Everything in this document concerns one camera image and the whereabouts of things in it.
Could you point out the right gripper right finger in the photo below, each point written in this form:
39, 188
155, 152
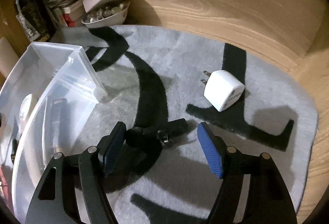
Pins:
214, 148

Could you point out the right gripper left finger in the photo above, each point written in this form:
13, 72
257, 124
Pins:
110, 147

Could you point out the white USB wall charger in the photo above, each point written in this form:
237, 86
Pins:
222, 89

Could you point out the clear plastic storage bin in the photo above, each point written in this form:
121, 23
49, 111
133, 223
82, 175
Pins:
68, 89

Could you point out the grey mat with black letters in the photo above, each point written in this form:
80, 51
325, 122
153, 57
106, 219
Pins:
152, 76

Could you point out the white handheld device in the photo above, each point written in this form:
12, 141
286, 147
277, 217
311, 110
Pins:
27, 106

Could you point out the white bowl of trinkets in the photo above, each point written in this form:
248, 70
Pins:
106, 16

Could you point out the pink cylindrical humidifier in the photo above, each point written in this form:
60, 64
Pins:
8, 57

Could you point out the stack of books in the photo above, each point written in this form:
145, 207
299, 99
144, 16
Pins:
64, 0

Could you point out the dark wine bottle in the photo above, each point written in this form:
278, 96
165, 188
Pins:
34, 20

